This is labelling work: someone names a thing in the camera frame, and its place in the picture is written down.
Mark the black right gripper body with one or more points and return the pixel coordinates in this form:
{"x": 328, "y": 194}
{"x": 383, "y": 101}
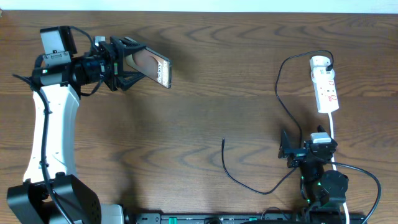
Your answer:
{"x": 297, "y": 156}

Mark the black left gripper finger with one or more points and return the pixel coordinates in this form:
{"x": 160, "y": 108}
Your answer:
{"x": 128, "y": 78}
{"x": 126, "y": 47}

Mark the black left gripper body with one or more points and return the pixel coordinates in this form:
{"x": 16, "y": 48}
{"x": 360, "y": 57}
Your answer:
{"x": 114, "y": 64}

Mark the Galaxy smartphone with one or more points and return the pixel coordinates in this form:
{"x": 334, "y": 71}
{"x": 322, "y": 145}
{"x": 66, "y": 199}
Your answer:
{"x": 153, "y": 65}

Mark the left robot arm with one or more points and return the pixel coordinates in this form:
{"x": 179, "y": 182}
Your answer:
{"x": 51, "y": 191}

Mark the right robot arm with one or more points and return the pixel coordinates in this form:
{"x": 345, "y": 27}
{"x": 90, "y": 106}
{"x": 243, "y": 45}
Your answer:
{"x": 325, "y": 190}

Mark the white power strip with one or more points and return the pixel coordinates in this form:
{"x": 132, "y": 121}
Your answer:
{"x": 326, "y": 96}

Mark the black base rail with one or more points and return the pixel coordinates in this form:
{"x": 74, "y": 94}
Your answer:
{"x": 272, "y": 217}

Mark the white USB wall charger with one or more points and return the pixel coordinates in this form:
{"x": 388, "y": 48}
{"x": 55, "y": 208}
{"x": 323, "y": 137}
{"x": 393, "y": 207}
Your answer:
{"x": 319, "y": 69}

